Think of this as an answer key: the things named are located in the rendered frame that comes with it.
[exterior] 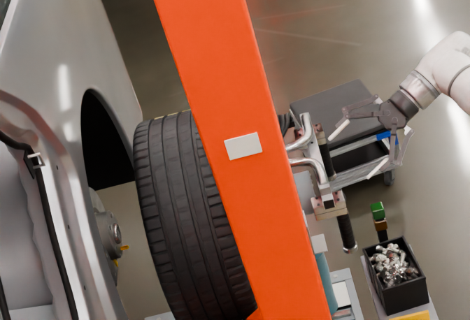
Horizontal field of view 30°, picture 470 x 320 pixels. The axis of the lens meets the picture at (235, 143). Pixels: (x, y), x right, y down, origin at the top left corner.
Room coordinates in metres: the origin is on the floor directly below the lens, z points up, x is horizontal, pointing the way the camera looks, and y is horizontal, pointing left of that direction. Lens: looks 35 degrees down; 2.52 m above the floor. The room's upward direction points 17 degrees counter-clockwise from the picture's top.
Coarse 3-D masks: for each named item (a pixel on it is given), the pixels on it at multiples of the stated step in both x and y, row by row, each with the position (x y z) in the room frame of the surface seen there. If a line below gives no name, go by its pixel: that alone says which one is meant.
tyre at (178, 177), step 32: (160, 128) 2.09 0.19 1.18; (192, 128) 2.05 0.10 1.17; (160, 160) 1.96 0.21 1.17; (192, 160) 1.93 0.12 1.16; (160, 192) 1.88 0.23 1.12; (192, 192) 1.85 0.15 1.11; (160, 224) 1.81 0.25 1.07; (192, 224) 1.79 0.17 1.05; (224, 224) 1.78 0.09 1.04; (160, 256) 1.77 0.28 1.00; (192, 256) 1.75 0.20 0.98; (224, 256) 1.74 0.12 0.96; (192, 288) 1.73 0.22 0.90; (224, 288) 1.72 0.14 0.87
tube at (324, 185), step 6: (294, 162) 1.98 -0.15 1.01; (300, 162) 1.97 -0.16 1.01; (306, 162) 1.96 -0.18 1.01; (312, 162) 1.95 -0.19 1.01; (318, 162) 1.94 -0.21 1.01; (318, 168) 1.91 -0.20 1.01; (324, 168) 1.91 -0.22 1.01; (318, 174) 1.89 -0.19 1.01; (324, 174) 1.88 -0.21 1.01; (318, 180) 1.87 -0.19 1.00; (324, 180) 1.85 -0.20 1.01; (324, 186) 1.84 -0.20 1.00; (324, 192) 1.83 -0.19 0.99; (330, 192) 1.83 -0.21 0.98
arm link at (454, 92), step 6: (462, 72) 1.71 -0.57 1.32; (468, 72) 1.70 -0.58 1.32; (456, 78) 1.71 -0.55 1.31; (462, 78) 1.70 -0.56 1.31; (468, 78) 1.69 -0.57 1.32; (456, 84) 1.70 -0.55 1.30; (462, 84) 1.68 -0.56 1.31; (468, 84) 1.67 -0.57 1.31; (450, 90) 1.71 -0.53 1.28; (456, 90) 1.69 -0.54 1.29; (462, 90) 1.67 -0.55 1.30; (468, 90) 1.66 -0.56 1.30; (450, 96) 1.71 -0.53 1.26; (456, 96) 1.69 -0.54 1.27; (462, 96) 1.67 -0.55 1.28; (468, 96) 1.65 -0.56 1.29; (456, 102) 1.69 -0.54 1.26; (462, 102) 1.66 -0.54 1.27; (468, 102) 1.65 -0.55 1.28; (462, 108) 1.67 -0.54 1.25; (468, 108) 1.65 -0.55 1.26; (468, 114) 1.66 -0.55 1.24
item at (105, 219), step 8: (96, 200) 2.22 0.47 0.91; (96, 208) 2.19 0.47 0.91; (96, 216) 2.13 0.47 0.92; (104, 216) 2.11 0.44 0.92; (112, 216) 2.14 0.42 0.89; (104, 224) 2.08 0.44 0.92; (104, 232) 2.06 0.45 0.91; (112, 232) 2.09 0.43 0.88; (104, 240) 2.05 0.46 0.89; (112, 240) 2.05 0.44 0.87; (112, 248) 2.04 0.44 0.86; (112, 256) 2.04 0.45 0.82; (120, 256) 2.06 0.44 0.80
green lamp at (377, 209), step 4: (372, 204) 2.10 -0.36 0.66; (376, 204) 2.10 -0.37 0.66; (380, 204) 2.09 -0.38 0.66; (372, 208) 2.08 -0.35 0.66; (376, 208) 2.08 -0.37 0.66; (380, 208) 2.07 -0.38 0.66; (372, 212) 2.07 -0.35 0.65; (376, 212) 2.07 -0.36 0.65; (380, 212) 2.07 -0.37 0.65; (384, 212) 2.07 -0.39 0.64; (372, 216) 2.08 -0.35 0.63; (376, 216) 2.07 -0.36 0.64; (380, 216) 2.07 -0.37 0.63; (384, 216) 2.07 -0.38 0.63
